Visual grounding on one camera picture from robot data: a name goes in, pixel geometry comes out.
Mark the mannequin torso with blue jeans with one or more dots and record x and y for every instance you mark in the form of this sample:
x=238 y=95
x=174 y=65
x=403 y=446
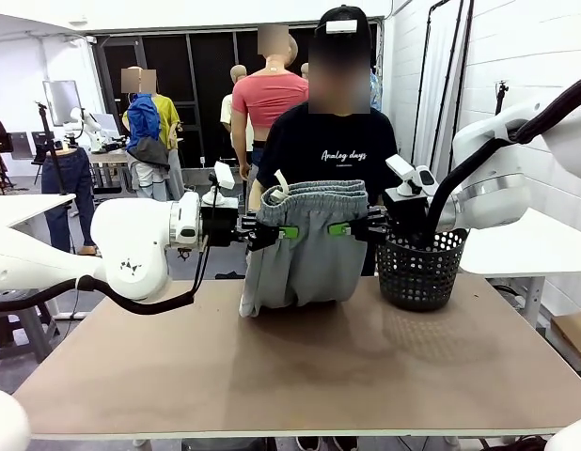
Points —
x=67 y=188

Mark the grey training pants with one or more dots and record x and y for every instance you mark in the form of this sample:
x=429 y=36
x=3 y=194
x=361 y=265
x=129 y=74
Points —
x=309 y=268

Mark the white side table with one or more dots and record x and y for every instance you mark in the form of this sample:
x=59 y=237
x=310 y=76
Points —
x=535 y=249
x=27 y=206

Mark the thick black vertical poles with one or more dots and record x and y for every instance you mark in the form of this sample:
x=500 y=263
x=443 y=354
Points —
x=464 y=56

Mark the brown cardboard box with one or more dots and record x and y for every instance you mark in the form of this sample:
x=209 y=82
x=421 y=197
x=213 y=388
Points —
x=575 y=333

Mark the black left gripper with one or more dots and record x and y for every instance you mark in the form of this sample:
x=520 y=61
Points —
x=220 y=228

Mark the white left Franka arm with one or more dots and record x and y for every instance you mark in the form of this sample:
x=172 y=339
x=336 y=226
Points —
x=130 y=235

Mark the dark monitor screen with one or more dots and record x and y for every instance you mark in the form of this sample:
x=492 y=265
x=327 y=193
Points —
x=25 y=145

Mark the grey plastic stool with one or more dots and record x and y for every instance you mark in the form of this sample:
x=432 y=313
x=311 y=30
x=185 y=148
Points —
x=13 y=324

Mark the black camera tripod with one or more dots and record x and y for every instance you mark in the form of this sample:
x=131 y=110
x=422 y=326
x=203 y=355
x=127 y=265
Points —
x=51 y=141

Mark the grey framed panel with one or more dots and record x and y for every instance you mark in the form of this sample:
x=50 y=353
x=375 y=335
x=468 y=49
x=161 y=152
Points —
x=61 y=102

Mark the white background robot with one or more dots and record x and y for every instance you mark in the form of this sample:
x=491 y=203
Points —
x=90 y=129

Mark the figure in blue floral shirt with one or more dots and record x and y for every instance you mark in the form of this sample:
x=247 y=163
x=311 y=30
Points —
x=375 y=91

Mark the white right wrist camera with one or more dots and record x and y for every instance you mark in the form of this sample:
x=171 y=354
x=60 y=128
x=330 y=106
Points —
x=405 y=171

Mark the small black tripod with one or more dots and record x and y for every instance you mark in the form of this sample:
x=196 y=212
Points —
x=502 y=94

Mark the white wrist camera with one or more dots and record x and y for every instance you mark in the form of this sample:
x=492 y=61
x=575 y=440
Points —
x=405 y=171
x=223 y=175

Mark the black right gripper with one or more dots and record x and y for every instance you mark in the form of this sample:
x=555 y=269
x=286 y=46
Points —
x=405 y=213

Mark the black perforated laundry basket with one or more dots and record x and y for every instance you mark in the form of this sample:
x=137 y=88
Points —
x=419 y=277

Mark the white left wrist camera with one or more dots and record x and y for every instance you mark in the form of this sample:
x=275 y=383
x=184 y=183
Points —
x=223 y=175

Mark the person's right forearm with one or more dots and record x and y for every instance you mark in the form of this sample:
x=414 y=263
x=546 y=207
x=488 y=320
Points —
x=257 y=195

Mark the white ceiling camera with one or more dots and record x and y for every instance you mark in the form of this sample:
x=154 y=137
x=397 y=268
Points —
x=91 y=40

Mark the person in black t-shirt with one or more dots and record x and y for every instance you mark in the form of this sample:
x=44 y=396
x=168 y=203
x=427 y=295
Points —
x=337 y=141

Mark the thin black wall pipe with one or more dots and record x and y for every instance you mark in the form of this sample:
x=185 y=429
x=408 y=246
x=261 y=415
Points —
x=429 y=28

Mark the mannequin with pink top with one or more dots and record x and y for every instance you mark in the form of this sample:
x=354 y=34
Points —
x=267 y=98

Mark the bald bare mannequin head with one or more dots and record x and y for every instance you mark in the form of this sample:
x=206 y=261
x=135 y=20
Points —
x=304 y=70

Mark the black baseball cap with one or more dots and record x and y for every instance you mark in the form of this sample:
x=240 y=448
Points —
x=342 y=19

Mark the mannequin with blue jacket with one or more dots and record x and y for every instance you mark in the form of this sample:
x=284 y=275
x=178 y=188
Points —
x=142 y=122

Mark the mannequin with yellow shirt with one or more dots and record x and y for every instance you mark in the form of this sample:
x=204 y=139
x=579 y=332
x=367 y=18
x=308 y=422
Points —
x=170 y=117

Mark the black cloth on floor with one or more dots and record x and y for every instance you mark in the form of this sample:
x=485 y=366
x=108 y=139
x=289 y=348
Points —
x=230 y=275

